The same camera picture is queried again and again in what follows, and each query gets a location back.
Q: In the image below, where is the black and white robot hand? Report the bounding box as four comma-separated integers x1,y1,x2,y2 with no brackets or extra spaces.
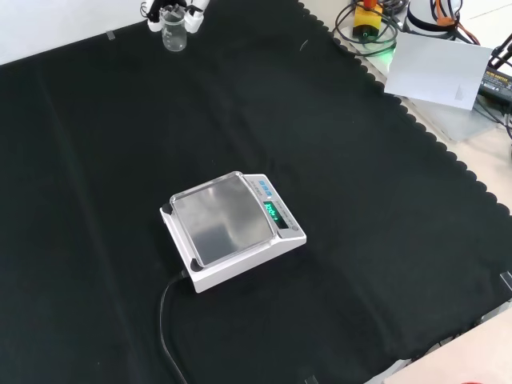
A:
139,0,210,34

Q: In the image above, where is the clear glass beaker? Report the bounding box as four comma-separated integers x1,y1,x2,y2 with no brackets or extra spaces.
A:
158,7,189,53

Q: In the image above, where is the white electronic balance steel pan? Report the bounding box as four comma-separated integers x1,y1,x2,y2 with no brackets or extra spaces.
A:
159,170,308,295

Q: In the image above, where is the black bench cloth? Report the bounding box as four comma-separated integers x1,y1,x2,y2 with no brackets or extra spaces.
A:
0,0,512,384

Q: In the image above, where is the yellow stop button box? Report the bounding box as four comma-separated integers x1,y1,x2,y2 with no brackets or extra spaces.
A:
351,0,386,43

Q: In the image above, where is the pale white board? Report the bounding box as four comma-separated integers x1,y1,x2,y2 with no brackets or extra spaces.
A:
382,31,494,110

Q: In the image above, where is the black power adapter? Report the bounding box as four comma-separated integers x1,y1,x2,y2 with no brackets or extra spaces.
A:
477,65,512,102

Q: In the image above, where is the black tripod leg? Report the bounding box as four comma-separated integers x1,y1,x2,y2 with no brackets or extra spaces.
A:
488,33,512,70

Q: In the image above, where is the pale wooden board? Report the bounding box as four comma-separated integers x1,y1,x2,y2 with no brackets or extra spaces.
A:
382,318,512,384

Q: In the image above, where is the black looped cable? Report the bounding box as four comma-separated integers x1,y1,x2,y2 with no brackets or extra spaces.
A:
333,0,402,56

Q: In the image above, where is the orange cable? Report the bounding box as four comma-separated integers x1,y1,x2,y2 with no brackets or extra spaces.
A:
429,0,481,46

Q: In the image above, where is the black balance power cable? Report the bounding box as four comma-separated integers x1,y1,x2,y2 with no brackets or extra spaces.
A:
158,270,190,384

